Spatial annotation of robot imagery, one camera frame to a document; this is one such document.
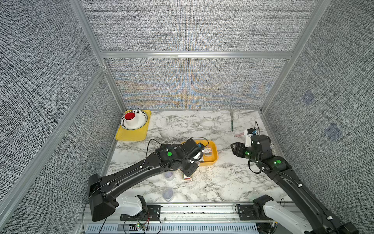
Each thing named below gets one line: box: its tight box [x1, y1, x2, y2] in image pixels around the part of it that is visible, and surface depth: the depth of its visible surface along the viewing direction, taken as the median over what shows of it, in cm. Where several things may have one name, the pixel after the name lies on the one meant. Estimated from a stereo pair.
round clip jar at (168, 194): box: [162, 187, 175, 203], surface depth 79 cm
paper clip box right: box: [203, 147, 212, 157], surface depth 96 cm
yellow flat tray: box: [115, 109, 152, 141], surface depth 108 cm
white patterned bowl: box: [120, 109, 149, 131], surface depth 109 cm
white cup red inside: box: [124, 111, 138, 125], surface depth 108 cm
